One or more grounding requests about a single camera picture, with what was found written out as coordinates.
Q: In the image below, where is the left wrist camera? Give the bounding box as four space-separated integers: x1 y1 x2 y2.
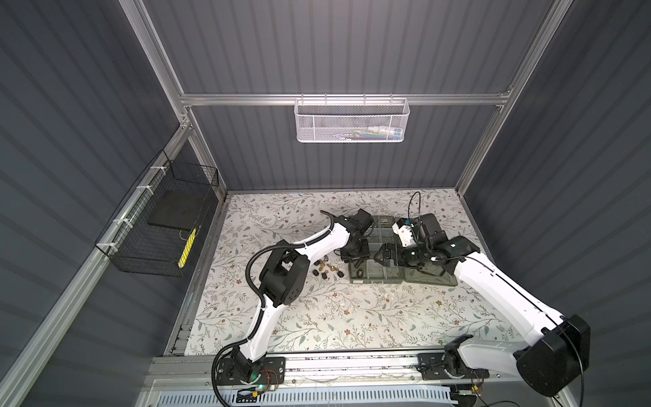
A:
352 209 374 236

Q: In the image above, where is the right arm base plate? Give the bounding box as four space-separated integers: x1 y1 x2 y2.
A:
416 351 490 380

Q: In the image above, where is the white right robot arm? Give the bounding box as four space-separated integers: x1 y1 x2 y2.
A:
374 236 591 397

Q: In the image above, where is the black corrugated cable hose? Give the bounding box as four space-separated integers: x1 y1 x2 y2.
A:
210 210 337 407

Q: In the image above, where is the black wire basket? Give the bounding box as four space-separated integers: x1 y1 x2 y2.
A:
95 152 220 277

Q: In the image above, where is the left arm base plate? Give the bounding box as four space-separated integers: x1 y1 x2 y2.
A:
212 356 287 386

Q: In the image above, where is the yellow marker pen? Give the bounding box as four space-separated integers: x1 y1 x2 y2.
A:
177 228 198 269

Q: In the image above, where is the aluminium front rail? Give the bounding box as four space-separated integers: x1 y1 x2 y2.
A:
143 347 531 390

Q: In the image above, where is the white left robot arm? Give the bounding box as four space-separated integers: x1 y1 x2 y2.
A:
231 217 372 381

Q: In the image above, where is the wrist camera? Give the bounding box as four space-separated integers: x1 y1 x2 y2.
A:
392 213 448 248
352 209 374 236

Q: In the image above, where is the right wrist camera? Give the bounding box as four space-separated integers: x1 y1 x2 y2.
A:
392 213 448 248

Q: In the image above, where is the translucent green organizer box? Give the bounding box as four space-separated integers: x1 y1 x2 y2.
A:
340 215 459 287

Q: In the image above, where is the white wire mesh basket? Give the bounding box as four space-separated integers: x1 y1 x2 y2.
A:
293 98 410 143

